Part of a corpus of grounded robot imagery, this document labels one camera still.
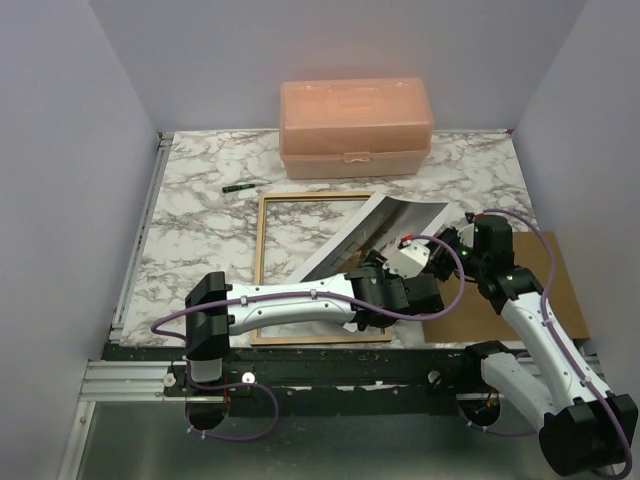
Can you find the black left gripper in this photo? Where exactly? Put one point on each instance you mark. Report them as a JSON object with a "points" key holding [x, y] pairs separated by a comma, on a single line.
{"points": [[377, 261]]}

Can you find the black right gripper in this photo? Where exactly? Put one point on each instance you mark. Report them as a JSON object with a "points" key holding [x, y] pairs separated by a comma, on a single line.
{"points": [[439, 254]]}

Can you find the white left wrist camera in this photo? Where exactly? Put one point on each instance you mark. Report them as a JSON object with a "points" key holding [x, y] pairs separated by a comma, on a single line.
{"points": [[405, 258]]}

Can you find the small green black screwdriver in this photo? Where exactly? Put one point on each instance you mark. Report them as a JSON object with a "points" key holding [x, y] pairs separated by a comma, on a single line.
{"points": [[240, 187]]}

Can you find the aluminium extrusion frame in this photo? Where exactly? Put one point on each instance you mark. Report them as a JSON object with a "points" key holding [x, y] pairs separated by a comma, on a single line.
{"points": [[126, 430]]}

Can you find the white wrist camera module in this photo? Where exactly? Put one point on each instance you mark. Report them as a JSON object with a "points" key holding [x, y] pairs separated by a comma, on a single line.
{"points": [[466, 229]]}

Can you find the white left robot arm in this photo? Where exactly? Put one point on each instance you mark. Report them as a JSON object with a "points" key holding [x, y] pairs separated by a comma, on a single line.
{"points": [[238, 309]]}

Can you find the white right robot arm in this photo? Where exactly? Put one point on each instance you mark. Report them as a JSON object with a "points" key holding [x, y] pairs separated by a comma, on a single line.
{"points": [[581, 424]]}

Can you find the orange translucent plastic toolbox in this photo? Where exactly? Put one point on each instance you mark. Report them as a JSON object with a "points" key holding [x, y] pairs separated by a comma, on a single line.
{"points": [[337, 129]]}

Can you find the glossy photo print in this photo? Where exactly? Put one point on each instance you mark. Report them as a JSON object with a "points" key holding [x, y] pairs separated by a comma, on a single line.
{"points": [[377, 223]]}

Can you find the rectangular picture frame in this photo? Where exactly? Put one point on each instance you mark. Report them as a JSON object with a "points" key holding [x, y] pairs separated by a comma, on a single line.
{"points": [[256, 336]]}

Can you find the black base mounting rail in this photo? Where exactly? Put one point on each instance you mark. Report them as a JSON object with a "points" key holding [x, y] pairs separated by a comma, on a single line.
{"points": [[318, 382]]}

